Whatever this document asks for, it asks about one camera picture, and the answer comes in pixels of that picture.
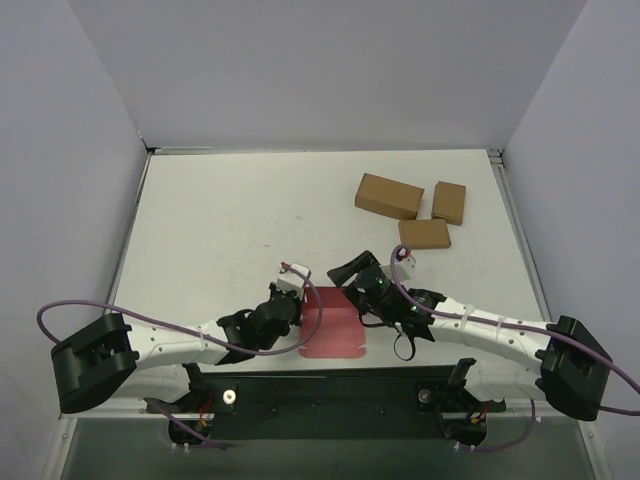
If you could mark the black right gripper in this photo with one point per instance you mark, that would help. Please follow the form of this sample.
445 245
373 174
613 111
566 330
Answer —
357 277

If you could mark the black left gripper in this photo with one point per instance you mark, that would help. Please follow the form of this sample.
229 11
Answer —
291 304

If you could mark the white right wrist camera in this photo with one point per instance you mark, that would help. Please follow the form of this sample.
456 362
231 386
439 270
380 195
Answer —
405 264

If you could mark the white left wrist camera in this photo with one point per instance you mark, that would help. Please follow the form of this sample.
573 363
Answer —
292 279

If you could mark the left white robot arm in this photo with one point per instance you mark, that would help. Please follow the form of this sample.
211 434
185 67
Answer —
112 357

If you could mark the large brown cardboard box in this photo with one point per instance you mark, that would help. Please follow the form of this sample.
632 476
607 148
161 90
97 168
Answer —
388 198

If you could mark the pink cardboard box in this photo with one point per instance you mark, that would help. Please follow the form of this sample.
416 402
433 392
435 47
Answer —
341 334

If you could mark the small brown box right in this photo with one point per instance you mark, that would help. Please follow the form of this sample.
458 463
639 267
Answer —
449 203

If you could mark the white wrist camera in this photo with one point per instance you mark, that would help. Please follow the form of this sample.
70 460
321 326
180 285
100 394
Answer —
405 264
292 279

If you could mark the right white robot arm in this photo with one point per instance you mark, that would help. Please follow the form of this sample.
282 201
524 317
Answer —
561 363

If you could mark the brown cardboard box front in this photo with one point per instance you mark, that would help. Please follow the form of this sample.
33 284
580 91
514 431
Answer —
424 234

